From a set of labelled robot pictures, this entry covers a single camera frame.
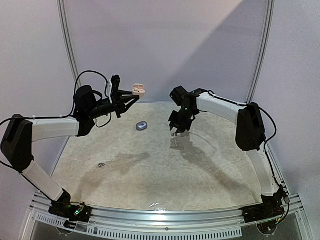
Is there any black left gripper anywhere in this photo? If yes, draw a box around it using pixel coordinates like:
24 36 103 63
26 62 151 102
87 89 139 119

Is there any pink white earbud charging case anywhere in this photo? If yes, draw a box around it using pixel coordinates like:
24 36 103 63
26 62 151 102
131 83 146 98

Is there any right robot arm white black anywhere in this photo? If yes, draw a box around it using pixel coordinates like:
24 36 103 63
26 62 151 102
168 86 289 218

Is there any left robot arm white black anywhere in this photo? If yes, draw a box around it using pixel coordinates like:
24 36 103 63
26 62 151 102
0 84 145 222

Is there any blue-grey earbud charging case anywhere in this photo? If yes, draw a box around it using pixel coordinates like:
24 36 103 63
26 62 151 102
135 121 148 131

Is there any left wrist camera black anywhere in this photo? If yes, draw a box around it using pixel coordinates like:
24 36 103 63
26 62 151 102
104 75 121 104

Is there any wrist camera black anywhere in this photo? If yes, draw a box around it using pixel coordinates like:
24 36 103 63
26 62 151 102
104 75 121 104
169 86 190 108

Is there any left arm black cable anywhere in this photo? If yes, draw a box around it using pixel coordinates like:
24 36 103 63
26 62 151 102
71 70 113 118

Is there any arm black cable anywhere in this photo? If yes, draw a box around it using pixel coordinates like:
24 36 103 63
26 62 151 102
207 90 291 201
71 70 113 118

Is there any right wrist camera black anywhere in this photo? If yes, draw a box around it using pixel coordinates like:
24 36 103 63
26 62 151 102
169 86 190 108

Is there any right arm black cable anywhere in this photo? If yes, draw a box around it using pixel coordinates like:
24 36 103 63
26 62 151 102
207 90 291 201

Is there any aluminium front rail base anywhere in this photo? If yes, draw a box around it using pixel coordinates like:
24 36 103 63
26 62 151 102
22 193 313 240

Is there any aluminium corner post right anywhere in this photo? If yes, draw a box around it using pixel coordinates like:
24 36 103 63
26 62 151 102
246 0 275 103

